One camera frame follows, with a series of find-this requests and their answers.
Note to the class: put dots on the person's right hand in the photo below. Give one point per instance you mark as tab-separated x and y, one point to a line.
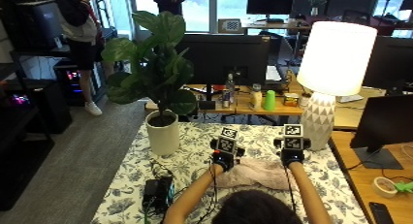
291	159

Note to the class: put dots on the person's left hand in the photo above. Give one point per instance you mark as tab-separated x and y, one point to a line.
223	161

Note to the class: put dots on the white marker cube left glove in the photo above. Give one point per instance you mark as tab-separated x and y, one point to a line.
227	140

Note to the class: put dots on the white marker cube glove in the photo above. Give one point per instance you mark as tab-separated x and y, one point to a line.
227	140
293	136

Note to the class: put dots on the white marker cube right glove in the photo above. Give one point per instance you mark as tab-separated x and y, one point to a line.
293	136

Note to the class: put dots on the pink fluffy cloth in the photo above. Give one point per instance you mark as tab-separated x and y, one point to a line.
257	175

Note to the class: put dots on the white patterned lamp base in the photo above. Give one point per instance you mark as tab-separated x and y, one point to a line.
317	120

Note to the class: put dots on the white plant pot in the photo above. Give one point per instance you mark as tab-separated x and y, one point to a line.
162	136

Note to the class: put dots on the long wooden desk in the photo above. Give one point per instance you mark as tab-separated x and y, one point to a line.
245	110

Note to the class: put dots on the yellow small box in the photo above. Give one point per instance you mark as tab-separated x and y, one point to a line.
290	100

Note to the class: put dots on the black electronics box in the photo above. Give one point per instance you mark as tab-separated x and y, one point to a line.
155	193

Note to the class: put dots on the green plastic cup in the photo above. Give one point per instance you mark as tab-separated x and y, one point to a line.
269	101

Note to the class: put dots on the wooden side desk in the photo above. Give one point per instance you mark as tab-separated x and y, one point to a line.
365	185

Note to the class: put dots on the slim drink can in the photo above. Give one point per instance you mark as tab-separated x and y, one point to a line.
225	98

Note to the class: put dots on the beige tape roll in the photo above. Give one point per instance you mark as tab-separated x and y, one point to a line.
383	187

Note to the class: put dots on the clear plastic bottle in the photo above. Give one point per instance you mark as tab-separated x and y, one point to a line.
229	86

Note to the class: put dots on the white paper sheet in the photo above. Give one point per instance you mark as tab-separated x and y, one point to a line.
350	98

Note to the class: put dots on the blue floral tablecloth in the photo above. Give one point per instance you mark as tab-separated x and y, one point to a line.
129	185

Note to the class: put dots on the black monitor on wooden desk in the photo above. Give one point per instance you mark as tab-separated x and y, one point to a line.
385	120

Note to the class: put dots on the black phone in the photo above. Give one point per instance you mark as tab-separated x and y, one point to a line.
381	213

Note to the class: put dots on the green plastic object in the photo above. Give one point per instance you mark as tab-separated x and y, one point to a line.
403	186

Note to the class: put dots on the black monitor behind plant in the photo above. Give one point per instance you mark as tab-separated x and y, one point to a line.
223	59

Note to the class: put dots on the white lamp shade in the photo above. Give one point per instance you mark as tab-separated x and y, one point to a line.
337	59

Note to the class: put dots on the green leafy plant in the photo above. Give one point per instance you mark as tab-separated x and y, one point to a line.
158	62

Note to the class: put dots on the black office chair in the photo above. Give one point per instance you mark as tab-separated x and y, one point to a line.
274	46

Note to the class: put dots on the large black monitor behind lamp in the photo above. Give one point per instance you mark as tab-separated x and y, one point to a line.
389	62

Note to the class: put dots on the checkerboard calibration board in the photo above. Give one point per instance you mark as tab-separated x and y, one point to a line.
230	25

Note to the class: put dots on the computer tower with coloured lights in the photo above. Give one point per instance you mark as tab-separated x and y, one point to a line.
70	81

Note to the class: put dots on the black cabinet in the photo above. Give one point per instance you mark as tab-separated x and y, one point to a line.
25	136

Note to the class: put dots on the black background monitor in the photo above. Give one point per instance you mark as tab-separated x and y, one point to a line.
269	3

